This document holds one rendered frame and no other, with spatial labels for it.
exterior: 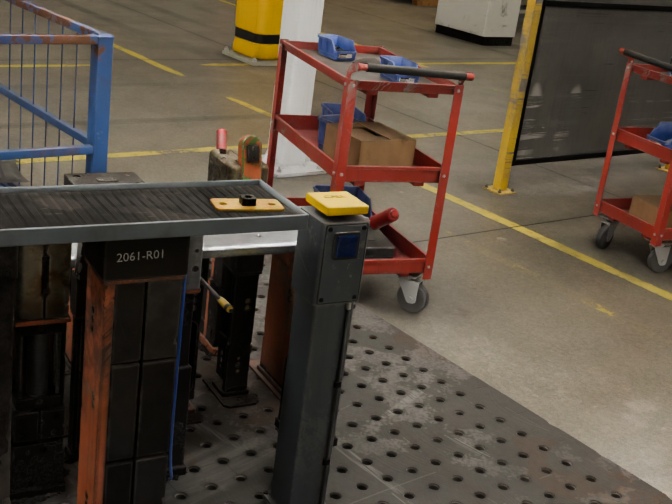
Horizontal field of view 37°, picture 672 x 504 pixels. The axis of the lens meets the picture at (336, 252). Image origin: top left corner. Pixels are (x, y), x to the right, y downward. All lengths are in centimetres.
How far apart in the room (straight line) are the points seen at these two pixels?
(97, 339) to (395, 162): 261
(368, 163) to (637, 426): 128
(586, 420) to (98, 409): 240
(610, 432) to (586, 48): 316
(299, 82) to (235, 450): 403
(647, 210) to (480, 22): 683
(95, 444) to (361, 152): 250
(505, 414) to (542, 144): 427
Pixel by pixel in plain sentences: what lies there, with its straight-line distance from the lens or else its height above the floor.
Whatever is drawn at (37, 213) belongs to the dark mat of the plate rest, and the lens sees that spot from 114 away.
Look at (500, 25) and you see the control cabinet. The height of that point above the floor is 23.
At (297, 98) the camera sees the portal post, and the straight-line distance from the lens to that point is 550.
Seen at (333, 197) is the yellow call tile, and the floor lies 116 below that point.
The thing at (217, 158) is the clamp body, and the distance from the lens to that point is 179.
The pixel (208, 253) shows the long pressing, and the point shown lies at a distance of 151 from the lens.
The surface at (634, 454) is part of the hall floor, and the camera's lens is 331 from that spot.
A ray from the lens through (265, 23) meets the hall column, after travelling 856.
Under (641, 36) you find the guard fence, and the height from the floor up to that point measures 88.
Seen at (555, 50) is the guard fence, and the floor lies 79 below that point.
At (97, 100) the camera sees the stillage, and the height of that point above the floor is 73.
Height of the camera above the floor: 154
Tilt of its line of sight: 20 degrees down
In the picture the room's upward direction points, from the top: 8 degrees clockwise
